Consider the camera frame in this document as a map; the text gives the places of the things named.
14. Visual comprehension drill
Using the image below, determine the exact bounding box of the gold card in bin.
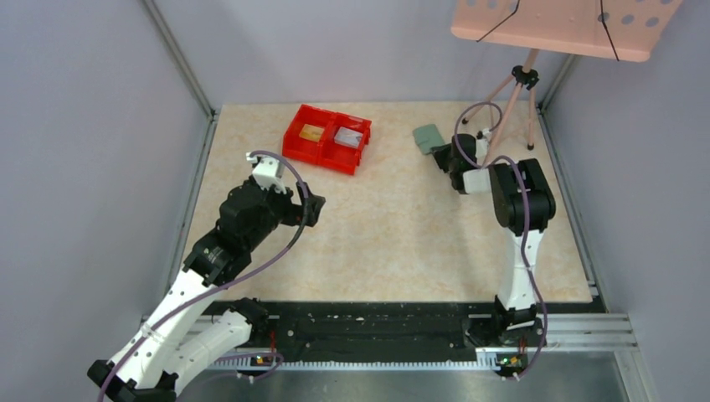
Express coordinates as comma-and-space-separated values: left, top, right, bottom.
299, 124, 325, 142

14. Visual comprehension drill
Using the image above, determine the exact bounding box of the pink perforated tray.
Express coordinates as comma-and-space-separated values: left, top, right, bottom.
450, 0, 683, 63

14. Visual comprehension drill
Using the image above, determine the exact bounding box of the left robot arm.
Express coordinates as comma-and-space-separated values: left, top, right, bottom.
87, 178, 326, 401

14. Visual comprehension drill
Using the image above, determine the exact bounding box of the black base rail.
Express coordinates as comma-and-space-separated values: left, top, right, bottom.
220, 301, 614, 370

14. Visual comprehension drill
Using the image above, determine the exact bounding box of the green card holder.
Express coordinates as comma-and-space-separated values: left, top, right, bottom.
412, 123, 445, 155

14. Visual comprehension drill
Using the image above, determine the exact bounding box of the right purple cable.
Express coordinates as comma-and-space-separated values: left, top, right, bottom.
453, 101, 550, 381

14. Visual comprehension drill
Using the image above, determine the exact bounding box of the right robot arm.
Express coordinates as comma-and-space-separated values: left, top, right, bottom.
429, 134, 557, 346

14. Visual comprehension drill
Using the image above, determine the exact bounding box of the purple cable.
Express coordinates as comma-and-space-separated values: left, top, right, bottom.
96, 149, 313, 402
453, 101, 550, 381

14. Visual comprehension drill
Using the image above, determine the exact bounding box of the pink tripod stand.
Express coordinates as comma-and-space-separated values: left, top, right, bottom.
459, 49, 539, 166

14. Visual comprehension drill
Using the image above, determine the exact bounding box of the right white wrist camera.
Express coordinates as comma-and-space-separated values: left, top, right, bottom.
459, 128, 491, 194

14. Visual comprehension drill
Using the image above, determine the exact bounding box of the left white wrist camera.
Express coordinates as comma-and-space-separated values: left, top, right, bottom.
246, 154, 287, 194

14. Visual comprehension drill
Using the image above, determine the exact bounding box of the red two-compartment bin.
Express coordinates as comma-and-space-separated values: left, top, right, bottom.
281, 104, 372, 176

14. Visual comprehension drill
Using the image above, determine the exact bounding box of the silver card in bin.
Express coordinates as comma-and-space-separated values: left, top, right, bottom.
333, 126, 363, 149

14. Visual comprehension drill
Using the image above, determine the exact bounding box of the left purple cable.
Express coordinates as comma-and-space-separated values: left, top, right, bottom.
96, 149, 313, 402

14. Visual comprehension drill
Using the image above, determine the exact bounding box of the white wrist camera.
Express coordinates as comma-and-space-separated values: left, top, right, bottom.
246, 154, 287, 194
459, 128, 491, 194

